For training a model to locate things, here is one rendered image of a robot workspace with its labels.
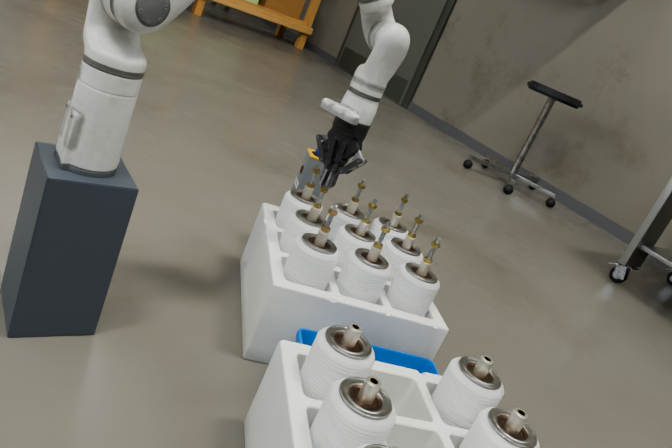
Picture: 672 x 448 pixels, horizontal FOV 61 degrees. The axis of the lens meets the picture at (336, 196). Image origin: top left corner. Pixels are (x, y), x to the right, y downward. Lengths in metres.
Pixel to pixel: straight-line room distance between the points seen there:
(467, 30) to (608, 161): 1.77
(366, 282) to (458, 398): 0.32
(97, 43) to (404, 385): 0.74
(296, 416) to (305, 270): 0.37
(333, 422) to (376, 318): 0.43
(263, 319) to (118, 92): 0.50
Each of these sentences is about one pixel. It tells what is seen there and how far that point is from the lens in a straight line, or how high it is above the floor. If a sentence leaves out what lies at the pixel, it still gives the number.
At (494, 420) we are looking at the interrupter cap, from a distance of 0.91.
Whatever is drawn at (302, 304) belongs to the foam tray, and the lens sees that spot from 1.13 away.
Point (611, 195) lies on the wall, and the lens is 4.24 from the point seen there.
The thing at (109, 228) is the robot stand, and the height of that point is 0.22.
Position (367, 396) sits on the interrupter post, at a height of 0.26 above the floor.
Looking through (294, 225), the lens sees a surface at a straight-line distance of 1.23.
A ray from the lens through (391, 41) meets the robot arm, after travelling 1.13.
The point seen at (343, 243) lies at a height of 0.23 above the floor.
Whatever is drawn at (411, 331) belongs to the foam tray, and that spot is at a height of 0.15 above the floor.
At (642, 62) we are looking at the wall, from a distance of 4.36.
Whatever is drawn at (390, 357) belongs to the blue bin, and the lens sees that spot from 1.21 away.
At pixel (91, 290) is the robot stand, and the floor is 0.10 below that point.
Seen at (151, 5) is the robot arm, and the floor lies 0.59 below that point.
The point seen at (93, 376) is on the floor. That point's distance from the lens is 1.07.
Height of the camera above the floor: 0.70
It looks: 18 degrees down
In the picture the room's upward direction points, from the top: 23 degrees clockwise
